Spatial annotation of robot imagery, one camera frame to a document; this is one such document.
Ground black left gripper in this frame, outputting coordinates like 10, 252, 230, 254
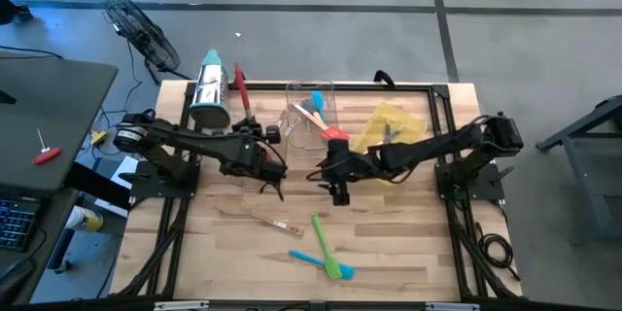
231, 115, 283, 156

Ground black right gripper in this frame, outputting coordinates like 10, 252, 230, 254
306, 138, 371, 206

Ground red slotted spoon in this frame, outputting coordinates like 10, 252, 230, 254
233, 61, 255, 122

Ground red spatula with wooden handle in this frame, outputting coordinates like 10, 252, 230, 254
292, 103, 351, 143

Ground green silicone spatula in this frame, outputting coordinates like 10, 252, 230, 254
310, 212, 343, 282

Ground large wooden spoon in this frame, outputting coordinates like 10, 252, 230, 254
215, 197, 306, 238

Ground small teal silicone spatula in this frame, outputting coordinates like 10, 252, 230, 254
310, 90, 326, 125

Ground long teal silicone spatula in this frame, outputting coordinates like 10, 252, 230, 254
288, 249, 356, 282

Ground clear plastic bin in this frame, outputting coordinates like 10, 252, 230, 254
237, 106, 298, 191
285, 80, 340, 152

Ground yellow plastic bin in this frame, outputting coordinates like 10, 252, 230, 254
349, 100, 430, 187

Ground yellow and white can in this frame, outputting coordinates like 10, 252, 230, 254
64, 205, 105, 233

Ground black desk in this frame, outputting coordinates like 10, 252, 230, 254
0, 55, 120, 196

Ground grey desk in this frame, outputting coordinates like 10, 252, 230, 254
0, 187, 82, 305

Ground desk caster foot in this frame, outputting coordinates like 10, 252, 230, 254
52, 259, 75, 276

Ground backlit keyboard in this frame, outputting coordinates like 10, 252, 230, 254
0, 197, 43, 253

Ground dark metal cart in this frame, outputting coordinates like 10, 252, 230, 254
536, 92, 622, 247

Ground person's foot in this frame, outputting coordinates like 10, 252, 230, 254
0, 0, 34, 26

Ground black computer mouse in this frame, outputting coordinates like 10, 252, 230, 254
0, 257, 36, 300

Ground metal box grater teal handle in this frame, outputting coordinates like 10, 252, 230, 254
189, 49, 232, 130

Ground black aluminium table frame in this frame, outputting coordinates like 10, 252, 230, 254
109, 80, 524, 302

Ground black clamp handle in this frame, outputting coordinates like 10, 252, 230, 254
372, 69, 397, 89

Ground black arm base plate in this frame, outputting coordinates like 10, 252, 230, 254
128, 160, 201, 200
433, 161, 506, 204

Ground black power cable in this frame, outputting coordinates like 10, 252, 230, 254
91, 38, 156, 130

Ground black wire fan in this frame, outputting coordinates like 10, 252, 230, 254
102, 0, 193, 86

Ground silver table bracket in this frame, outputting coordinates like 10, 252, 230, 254
154, 299, 210, 311
425, 301, 481, 311

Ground coiled black cable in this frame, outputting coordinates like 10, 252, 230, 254
474, 221, 523, 283

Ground red-handled hex key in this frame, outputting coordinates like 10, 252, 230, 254
31, 127, 64, 165

